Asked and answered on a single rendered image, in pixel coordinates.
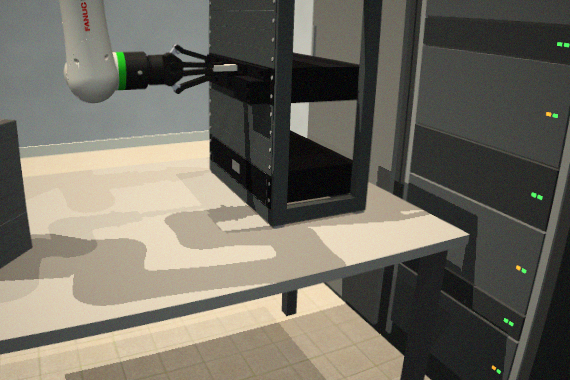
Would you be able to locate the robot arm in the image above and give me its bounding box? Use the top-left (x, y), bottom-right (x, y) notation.
top-left (59, 0), bottom-right (150, 103)

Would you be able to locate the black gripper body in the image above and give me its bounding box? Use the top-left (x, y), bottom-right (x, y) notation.
top-left (147, 52), bottom-right (184, 86)

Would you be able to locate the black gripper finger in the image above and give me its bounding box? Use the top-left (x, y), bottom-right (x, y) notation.
top-left (170, 44), bottom-right (237, 69)
top-left (171, 68), bottom-right (237, 94)

